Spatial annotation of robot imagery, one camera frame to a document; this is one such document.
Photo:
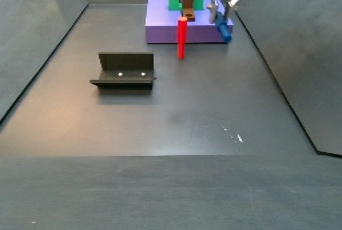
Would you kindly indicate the blue cylinder peg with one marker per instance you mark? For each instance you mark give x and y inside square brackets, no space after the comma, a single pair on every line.
[221,23]

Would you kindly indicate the brown L-shaped block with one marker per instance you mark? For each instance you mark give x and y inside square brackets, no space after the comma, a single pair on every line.
[188,9]

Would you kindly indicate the red cylinder peg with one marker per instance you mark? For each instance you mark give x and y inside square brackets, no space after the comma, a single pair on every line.
[182,36]

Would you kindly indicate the purple base block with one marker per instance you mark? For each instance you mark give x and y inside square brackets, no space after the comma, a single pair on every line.
[162,25]

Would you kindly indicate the black angle bracket fixture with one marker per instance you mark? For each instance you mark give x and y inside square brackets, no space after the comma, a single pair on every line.
[126,69]

